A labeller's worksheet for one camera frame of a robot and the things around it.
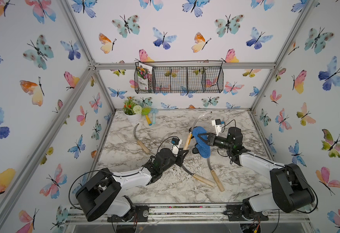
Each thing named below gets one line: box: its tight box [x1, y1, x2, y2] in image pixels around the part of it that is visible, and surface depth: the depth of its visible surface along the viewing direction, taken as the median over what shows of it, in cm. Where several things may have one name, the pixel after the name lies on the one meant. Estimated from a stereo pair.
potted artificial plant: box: [122, 96, 143, 124], surface depth 105 cm
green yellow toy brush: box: [141, 107, 153, 126], surface depth 116 cm
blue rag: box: [191, 126, 211, 159], surface depth 82 cm
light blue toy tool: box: [150, 108, 159, 124], surface depth 120 cm
